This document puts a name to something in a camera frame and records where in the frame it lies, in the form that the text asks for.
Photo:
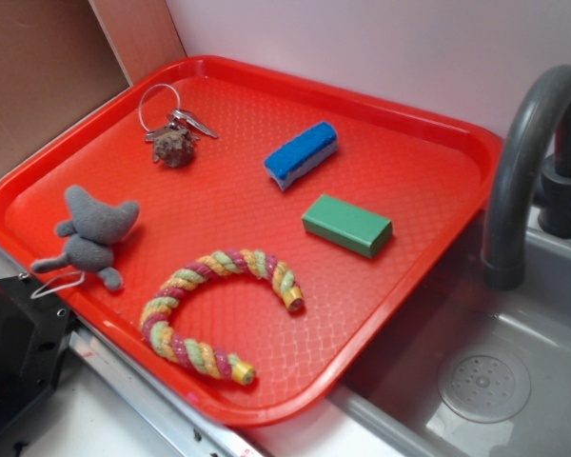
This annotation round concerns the blue sponge block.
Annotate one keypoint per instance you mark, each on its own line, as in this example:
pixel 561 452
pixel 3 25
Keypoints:
pixel 301 155

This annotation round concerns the green rectangular block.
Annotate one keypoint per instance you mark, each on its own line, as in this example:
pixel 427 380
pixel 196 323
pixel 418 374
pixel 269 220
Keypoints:
pixel 348 226

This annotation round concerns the red plastic tray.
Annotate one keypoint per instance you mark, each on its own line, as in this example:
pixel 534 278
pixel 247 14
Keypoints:
pixel 427 173

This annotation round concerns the grey plush elephant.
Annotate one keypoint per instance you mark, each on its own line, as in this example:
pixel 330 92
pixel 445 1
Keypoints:
pixel 90 233

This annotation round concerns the grey plastic sink basin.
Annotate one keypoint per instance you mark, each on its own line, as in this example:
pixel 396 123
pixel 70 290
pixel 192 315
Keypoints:
pixel 464 370

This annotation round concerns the grey toy faucet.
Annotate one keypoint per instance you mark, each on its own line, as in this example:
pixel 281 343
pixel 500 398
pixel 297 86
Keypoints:
pixel 534 170

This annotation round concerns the brown cardboard panel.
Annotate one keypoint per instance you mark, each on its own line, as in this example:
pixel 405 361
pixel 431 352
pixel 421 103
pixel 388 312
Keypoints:
pixel 61 60

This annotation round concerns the brown rough pom keychain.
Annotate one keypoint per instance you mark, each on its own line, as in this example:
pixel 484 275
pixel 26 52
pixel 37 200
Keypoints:
pixel 174 148

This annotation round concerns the metal keys on ring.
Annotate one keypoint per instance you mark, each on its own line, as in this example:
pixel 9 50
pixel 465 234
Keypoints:
pixel 177 119

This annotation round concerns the multicolour twisted rope toy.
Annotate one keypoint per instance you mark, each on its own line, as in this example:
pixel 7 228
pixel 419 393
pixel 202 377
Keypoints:
pixel 201 357

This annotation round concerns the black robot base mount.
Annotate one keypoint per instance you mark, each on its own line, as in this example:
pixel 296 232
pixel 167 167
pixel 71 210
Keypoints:
pixel 34 334

